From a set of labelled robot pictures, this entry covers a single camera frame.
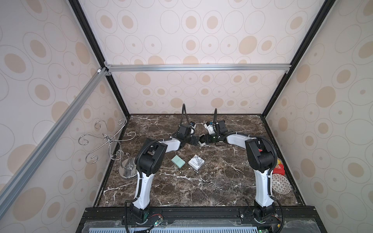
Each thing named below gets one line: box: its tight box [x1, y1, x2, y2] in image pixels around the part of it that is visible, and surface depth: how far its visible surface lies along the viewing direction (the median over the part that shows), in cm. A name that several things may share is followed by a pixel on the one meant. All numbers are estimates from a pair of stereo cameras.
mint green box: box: [170, 154, 186, 169], surface depth 93 cm
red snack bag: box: [272, 158, 286, 176], surface depth 89 cm
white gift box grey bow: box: [187, 154, 205, 171], surface depth 91 cm
